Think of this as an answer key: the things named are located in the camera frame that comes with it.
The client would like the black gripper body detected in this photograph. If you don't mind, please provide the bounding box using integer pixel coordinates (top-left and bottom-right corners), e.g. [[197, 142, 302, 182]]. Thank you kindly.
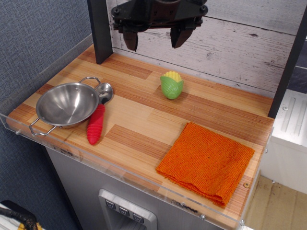
[[111, 0, 208, 33]]

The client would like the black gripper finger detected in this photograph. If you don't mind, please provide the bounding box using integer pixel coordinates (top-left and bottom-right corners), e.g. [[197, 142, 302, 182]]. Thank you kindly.
[[118, 25, 149, 51], [170, 23, 195, 48]]

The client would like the green yellow toy corn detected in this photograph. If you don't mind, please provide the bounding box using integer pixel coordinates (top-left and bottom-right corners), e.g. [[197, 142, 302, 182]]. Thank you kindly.
[[160, 71, 184, 100]]

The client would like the orange folded towel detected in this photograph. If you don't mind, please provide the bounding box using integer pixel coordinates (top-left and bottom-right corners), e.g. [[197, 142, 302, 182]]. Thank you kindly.
[[156, 122, 255, 208]]

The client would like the white ridged appliance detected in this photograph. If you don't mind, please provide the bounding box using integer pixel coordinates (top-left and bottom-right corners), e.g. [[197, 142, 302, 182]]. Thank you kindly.
[[260, 90, 307, 193]]

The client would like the silver dispenser panel with buttons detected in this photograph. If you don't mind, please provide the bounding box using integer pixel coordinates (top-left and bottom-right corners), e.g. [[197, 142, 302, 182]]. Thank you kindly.
[[98, 189, 158, 230]]

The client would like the black yellow object at corner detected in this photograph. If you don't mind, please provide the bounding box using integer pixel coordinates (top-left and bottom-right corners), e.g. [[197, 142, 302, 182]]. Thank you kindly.
[[0, 200, 43, 230]]

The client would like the dark left vertical post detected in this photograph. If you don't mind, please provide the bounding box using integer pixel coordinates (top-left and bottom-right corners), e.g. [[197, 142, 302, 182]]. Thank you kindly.
[[87, 0, 113, 64]]

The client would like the dark vertical post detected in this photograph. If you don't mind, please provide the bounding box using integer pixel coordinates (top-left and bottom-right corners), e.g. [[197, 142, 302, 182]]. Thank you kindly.
[[87, 0, 113, 64], [268, 8, 307, 118]]

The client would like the red handled metal spoon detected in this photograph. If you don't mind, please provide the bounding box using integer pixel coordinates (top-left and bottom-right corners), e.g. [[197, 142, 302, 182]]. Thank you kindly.
[[87, 82, 114, 145]]

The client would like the stainless steel bowl with handles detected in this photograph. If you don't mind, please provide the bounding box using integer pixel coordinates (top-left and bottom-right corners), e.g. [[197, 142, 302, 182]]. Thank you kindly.
[[29, 77, 101, 136]]

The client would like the dark right vertical post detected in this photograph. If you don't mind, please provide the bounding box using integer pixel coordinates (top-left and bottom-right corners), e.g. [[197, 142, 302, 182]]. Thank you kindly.
[[268, 8, 307, 118]]

